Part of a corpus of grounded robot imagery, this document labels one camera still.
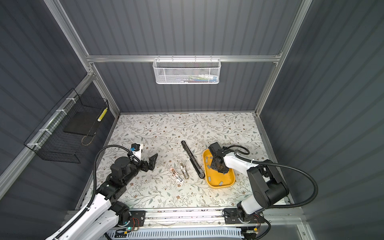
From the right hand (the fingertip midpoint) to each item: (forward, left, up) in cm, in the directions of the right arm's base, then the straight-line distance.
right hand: (218, 168), depth 91 cm
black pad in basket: (+11, +72, +30) cm, 79 cm away
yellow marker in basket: (+18, +65, +30) cm, 74 cm away
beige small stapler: (-2, +21, +2) cm, 21 cm away
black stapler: (+3, +16, +3) cm, 16 cm away
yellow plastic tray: (-7, +3, +1) cm, 8 cm away
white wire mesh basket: (+66, +20, +28) cm, 74 cm away
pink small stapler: (-6, +25, +3) cm, 26 cm away
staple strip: (-10, -1, +1) cm, 10 cm away
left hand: (0, +38, +19) cm, 43 cm away
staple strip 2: (-7, +6, 0) cm, 9 cm away
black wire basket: (+5, +77, +31) cm, 83 cm away
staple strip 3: (+1, +6, -1) cm, 6 cm away
